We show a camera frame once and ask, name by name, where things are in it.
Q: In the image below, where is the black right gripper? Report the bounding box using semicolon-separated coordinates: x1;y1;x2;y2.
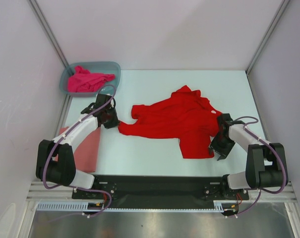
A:
207;131;235;160

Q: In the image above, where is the red t-shirt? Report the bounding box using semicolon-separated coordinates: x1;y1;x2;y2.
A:
119;85;221;159

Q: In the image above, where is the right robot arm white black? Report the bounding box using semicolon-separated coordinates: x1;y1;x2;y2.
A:
209;114;288;199

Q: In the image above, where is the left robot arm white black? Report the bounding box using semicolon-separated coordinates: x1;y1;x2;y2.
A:
36;94;120;198

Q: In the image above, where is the folded pink t-shirt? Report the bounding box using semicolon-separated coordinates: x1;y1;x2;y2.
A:
58;126;102;174

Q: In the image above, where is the magenta crumpled t-shirt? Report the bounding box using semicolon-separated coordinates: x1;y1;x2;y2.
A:
67;66;116;93

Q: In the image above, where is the teal plastic basin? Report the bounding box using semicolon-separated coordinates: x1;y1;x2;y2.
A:
59;61;121;97

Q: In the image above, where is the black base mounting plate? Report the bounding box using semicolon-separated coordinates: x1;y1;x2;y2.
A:
41;173;281;209

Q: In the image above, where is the aluminium frame rail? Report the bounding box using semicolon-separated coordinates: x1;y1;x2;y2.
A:
25;180;76;202

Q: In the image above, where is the white slotted cable duct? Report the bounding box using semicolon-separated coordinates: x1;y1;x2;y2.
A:
37;201;106;211

